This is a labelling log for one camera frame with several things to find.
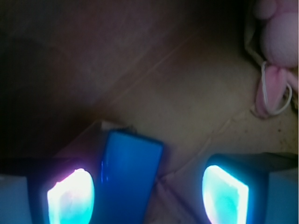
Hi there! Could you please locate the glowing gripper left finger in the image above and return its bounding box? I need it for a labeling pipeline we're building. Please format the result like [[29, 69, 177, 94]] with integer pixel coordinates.
[[0, 158, 95, 224]]

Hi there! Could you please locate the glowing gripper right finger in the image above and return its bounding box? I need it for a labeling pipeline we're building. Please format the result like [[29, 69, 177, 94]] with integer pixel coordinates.
[[202, 153, 299, 224]]

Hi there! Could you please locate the blue wooden block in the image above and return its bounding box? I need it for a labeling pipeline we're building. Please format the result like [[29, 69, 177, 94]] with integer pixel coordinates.
[[92, 131, 164, 224]]

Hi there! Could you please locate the brown paper bag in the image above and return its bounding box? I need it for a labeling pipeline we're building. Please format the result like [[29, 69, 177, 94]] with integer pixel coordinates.
[[0, 0, 299, 224]]

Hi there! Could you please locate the pink plush bunny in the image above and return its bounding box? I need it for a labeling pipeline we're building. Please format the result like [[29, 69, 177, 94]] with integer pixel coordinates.
[[253, 0, 299, 119]]

